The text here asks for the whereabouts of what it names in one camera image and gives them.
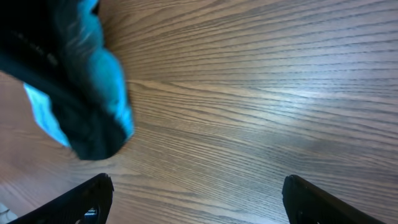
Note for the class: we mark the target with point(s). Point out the light blue t-shirt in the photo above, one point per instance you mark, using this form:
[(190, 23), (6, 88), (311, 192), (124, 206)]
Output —
[(88, 65)]

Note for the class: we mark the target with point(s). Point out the black polo shirt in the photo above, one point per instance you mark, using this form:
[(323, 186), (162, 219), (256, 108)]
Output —
[(28, 54)]

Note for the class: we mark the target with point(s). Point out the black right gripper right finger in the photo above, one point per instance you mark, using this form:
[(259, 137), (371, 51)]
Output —
[(305, 203)]

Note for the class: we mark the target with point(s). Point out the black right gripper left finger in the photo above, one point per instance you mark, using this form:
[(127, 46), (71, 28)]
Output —
[(87, 203)]

